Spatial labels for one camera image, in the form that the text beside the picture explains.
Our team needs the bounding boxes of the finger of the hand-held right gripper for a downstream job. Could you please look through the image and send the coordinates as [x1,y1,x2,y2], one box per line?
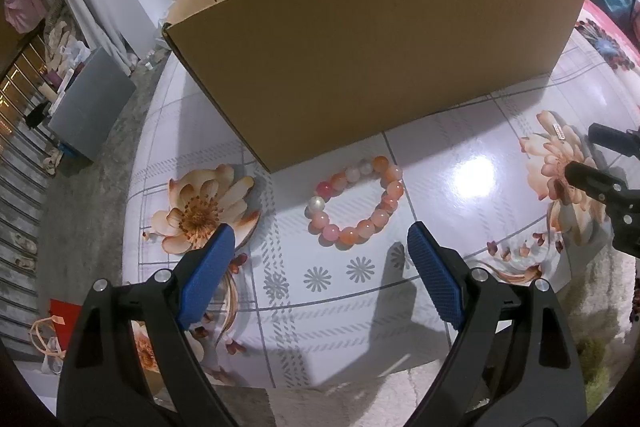
[564,161,640,208]
[587,122,640,158]

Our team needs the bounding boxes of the white bag with peach handles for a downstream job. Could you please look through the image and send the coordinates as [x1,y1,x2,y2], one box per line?
[30,314,68,375]

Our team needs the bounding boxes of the grey cabinet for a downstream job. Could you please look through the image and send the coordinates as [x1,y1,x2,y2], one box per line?
[47,46,137,164]

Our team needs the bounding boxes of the brown cardboard box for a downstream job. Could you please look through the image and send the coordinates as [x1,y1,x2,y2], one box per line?
[161,0,590,175]

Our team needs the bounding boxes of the pink floral blanket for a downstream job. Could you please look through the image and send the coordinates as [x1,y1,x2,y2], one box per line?
[575,0,640,78]

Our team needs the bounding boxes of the pile of pale bags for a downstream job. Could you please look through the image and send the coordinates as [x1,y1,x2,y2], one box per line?
[42,0,93,80]

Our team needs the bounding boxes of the red paper bag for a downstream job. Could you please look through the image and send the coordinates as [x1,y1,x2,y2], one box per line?
[47,298,85,353]

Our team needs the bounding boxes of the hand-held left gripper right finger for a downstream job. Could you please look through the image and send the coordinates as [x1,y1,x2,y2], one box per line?
[406,221,587,427]

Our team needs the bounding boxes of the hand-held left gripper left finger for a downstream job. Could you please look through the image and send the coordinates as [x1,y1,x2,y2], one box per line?
[56,223,236,427]

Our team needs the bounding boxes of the metal barred gate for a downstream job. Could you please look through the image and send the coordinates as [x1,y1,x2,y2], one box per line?
[0,32,66,358]

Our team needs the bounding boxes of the green fluffy cloth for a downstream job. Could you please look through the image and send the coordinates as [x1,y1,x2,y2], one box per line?
[575,337,631,413]

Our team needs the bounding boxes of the pink bead bracelet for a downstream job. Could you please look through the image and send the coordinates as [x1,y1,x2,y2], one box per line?
[306,155,406,248]

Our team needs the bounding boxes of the black bag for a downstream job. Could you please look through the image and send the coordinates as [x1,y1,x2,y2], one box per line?
[25,103,52,130]

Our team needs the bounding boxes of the pink hanging garment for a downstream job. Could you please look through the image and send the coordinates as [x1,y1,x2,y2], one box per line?
[4,0,46,32]

